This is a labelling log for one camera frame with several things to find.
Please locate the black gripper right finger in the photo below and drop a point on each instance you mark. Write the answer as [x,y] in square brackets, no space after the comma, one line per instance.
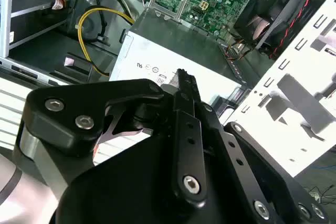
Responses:
[262,171]

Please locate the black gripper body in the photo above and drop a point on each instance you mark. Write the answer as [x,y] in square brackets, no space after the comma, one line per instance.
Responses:
[131,195]

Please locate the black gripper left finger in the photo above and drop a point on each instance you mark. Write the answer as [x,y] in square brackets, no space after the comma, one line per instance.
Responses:
[65,119]

